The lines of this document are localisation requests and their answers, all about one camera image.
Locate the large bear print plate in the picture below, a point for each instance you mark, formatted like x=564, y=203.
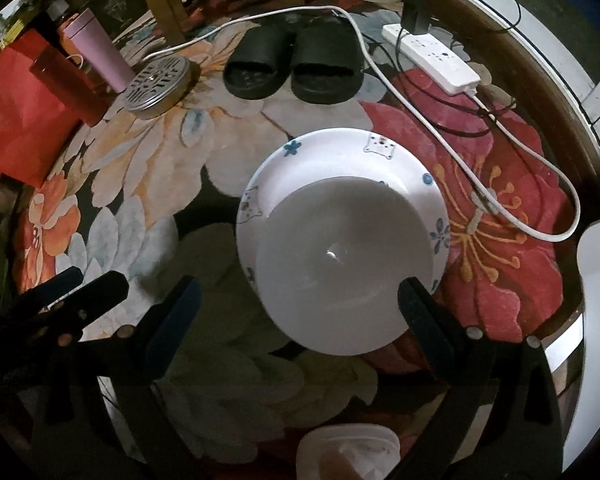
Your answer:
x=330, y=155

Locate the person's foot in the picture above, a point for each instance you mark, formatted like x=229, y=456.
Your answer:
x=340, y=467

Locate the round perforated metal tin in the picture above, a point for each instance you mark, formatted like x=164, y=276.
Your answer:
x=155, y=85

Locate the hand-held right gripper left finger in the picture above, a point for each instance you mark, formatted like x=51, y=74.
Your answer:
x=175, y=320

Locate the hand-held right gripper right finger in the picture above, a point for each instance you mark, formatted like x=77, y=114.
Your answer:
x=425, y=320

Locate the dark printed box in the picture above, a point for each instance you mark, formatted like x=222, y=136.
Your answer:
x=110, y=5

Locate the pink tumbler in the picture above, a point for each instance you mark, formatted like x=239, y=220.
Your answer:
x=100, y=50

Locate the black slipper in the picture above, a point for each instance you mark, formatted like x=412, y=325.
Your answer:
x=260, y=60
x=327, y=60

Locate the wooden chair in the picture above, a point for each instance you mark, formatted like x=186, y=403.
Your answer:
x=155, y=0

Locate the black charger plug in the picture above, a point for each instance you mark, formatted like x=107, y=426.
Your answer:
x=416, y=10

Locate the white power strip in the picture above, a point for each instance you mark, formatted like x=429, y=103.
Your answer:
x=430, y=57

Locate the white slipper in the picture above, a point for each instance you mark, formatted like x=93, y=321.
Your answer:
x=350, y=437

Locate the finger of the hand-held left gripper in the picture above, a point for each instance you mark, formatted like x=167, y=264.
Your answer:
x=55, y=285
x=100, y=292

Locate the white bowl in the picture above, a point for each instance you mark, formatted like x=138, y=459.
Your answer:
x=330, y=270

